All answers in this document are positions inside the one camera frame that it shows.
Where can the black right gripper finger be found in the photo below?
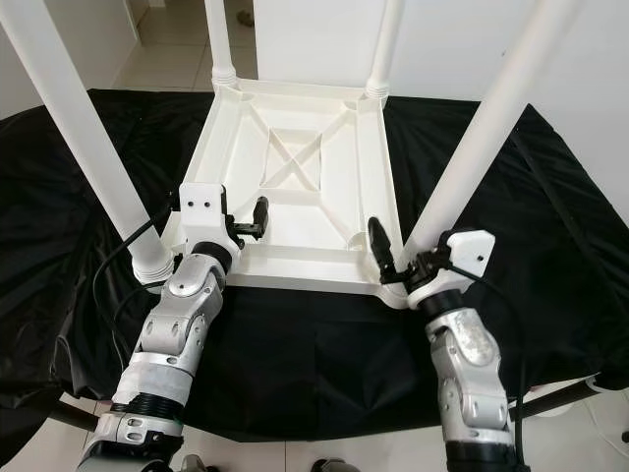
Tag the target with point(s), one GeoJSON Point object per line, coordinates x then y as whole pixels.
{"type": "Point", "coordinates": [380, 241]}

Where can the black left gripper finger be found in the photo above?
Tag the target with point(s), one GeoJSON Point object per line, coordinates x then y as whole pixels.
{"type": "Point", "coordinates": [261, 209]}

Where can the white plastic table top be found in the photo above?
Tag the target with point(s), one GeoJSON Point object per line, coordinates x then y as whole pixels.
{"type": "Point", "coordinates": [329, 221]}

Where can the black table cloth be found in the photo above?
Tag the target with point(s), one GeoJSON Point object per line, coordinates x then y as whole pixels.
{"type": "Point", "coordinates": [59, 246]}

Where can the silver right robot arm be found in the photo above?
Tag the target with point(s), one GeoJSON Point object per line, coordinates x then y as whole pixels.
{"type": "Point", "coordinates": [467, 374]}

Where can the small dark floor object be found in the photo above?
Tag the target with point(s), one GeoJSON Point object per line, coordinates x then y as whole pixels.
{"type": "Point", "coordinates": [246, 18]}

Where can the black table leg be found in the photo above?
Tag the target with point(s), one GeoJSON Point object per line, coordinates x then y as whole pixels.
{"type": "Point", "coordinates": [74, 413]}
{"type": "Point", "coordinates": [565, 398]}

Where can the grey right robot foot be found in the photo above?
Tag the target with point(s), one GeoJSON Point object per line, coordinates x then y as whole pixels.
{"type": "Point", "coordinates": [329, 465]}

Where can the grey robot foot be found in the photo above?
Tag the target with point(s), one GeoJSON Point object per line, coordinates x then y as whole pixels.
{"type": "Point", "coordinates": [329, 465]}
{"type": "Point", "coordinates": [189, 464]}

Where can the grey left robot foot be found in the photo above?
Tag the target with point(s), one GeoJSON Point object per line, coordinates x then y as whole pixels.
{"type": "Point", "coordinates": [189, 464]}

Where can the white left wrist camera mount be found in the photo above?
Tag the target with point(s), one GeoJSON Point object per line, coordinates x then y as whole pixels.
{"type": "Point", "coordinates": [204, 205]}

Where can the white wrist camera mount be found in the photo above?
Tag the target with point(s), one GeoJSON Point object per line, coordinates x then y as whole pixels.
{"type": "Point", "coordinates": [204, 205]}
{"type": "Point", "coordinates": [472, 251]}

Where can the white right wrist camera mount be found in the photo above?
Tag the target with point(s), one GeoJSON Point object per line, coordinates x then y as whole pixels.
{"type": "Point", "coordinates": [472, 251]}

